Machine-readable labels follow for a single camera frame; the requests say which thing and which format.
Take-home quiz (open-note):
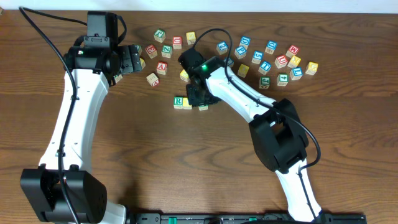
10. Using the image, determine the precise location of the green B block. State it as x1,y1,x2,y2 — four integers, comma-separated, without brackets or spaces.
198,105,208,111

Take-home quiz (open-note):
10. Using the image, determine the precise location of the yellow O block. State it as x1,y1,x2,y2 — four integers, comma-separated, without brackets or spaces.
183,97,192,110
238,64,249,78

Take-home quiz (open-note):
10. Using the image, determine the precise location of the green R block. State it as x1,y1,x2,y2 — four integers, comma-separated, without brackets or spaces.
173,96,183,110

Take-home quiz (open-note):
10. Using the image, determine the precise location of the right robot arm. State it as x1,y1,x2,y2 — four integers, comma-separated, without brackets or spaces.
178,53,322,222

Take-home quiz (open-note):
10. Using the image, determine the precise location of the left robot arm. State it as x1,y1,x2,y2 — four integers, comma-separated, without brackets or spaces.
20,45,142,223

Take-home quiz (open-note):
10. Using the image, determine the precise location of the green 7 block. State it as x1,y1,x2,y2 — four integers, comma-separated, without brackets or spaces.
136,45,142,56

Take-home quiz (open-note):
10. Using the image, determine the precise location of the yellow C block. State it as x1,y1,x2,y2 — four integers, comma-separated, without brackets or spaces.
140,58,146,70

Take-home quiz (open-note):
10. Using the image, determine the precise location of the yellow block lower centre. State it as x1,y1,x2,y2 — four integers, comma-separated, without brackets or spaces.
180,70,190,82

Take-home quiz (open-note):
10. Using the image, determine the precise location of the red E block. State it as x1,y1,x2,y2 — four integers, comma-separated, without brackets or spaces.
145,44,157,58

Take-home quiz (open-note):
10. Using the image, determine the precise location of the green V block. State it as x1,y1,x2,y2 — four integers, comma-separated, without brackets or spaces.
114,75,123,83

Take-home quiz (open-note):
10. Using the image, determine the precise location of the red sided tan block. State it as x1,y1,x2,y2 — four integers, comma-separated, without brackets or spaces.
146,73,159,87

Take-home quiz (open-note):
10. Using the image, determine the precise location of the red V block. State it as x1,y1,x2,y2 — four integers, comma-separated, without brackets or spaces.
156,62,168,75

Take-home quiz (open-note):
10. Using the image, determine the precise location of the green J block top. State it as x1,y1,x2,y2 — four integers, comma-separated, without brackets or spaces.
154,29,166,43

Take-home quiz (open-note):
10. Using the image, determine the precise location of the green j block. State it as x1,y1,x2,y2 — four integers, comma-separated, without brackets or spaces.
259,76,271,89
154,29,166,43

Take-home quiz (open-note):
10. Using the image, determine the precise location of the green Z block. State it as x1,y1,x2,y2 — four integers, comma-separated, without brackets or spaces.
161,45,172,58

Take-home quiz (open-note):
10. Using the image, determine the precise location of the blue L block centre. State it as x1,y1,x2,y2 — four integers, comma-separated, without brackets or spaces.
228,58,234,68

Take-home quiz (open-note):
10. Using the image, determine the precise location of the blue l block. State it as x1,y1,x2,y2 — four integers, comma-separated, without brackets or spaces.
228,58,234,68
289,67,303,80

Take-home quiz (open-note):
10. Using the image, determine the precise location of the red U block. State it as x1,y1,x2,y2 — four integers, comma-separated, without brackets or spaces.
172,36,182,49

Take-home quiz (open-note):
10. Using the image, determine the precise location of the blue 2 block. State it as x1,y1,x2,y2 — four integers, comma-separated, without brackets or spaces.
216,41,228,55

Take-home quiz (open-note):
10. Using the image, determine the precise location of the blue P block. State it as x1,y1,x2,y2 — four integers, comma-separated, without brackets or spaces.
234,46,247,60

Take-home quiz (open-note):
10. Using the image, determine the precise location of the blue 5 block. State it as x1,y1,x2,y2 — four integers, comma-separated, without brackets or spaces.
251,50,264,64

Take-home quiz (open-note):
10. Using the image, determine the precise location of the blue D block upper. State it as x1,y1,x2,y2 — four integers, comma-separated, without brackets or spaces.
239,36,251,49

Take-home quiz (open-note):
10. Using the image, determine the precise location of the blue d block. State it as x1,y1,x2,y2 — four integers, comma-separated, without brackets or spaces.
265,40,277,55
239,36,251,49

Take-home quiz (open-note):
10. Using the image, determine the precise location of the blue T block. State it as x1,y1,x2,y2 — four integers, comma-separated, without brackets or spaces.
258,61,272,75

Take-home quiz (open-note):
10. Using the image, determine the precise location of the green 4 block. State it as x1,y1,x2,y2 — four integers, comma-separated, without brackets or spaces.
277,73,289,86

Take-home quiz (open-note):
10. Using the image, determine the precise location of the blue D block right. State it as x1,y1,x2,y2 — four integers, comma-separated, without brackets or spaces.
265,40,277,55

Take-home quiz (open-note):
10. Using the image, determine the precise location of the blue L block right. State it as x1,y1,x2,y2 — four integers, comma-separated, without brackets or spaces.
289,67,303,80

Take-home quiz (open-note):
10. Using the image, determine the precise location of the yellow top block right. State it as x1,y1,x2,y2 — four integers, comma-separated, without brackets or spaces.
287,55,301,68

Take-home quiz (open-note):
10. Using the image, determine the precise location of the red M block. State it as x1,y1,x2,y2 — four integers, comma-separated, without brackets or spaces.
285,45,299,58

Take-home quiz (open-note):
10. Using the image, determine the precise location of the yellow block far right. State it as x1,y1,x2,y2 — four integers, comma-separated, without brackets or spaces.
305,62,318,75

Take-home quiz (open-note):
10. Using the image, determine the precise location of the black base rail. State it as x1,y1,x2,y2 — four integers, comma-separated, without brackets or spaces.
125,213,368,224

